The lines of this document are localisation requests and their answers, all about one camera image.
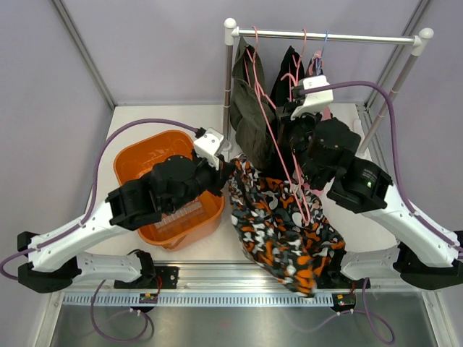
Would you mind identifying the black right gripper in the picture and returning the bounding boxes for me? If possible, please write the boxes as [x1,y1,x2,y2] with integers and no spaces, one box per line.
[277,102,323,187]

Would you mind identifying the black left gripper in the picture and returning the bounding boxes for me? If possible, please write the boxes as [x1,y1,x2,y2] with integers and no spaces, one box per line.
[166,152,235,215]

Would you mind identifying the pink wire hanger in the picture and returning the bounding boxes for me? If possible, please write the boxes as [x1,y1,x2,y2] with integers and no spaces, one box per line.
[277,40,306,103]
[252,74,313,225]
[242,25,278,109]

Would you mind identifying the pink shark print shorts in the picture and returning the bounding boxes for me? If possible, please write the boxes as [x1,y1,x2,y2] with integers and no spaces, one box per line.
[299,51,332,197]

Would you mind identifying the black shorts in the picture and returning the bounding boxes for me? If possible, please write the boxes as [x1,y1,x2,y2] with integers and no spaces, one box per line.
[271,46,305,142]

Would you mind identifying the blue wire hanger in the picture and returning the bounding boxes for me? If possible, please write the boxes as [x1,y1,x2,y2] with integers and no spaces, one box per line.
[315,30,329,76]

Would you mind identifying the orange camouflage print shorts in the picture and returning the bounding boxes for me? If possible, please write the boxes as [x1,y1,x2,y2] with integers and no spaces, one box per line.
[228,155,346,297]

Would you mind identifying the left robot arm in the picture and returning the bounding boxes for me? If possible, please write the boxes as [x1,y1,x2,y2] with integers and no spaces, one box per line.
[17,153,234,294]

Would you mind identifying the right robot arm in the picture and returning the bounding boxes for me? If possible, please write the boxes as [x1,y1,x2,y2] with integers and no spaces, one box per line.
[279,103,462,290]

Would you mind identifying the olive green shorts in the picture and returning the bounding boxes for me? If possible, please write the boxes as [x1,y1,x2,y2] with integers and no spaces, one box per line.
[230,38,275,171]

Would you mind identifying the orange plastic laundry basket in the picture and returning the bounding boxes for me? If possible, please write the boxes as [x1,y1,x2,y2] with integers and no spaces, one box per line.
[113,130,225,252]

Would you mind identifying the white and steel clothes rack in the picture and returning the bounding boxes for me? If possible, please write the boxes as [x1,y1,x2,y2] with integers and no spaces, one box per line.
[223,18,434,156]

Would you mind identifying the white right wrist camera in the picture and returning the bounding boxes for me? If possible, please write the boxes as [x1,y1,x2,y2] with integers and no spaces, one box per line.
[290,74,334,121]

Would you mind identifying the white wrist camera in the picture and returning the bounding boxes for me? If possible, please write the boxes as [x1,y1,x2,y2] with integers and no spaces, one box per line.
[193,128,232,171]
[290,74,334,121]

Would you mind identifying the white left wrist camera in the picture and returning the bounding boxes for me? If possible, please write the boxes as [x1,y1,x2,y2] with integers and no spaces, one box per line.
[193,128,232,171]

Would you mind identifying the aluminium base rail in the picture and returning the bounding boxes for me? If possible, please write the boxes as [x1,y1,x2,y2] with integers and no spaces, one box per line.
[46,258,441,294]

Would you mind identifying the white slotted cable duct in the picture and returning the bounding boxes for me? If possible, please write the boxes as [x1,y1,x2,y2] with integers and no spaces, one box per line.
[62,291,334,307]

